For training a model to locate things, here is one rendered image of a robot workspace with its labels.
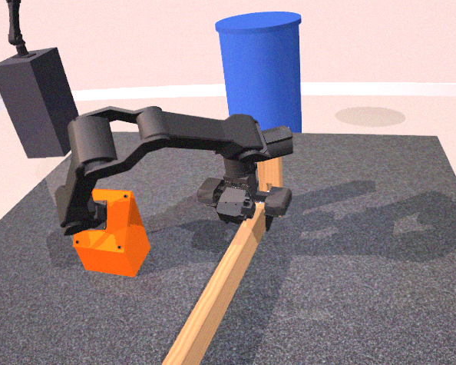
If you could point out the wooden post with slot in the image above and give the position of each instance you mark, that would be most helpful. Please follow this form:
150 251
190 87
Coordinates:
270 174

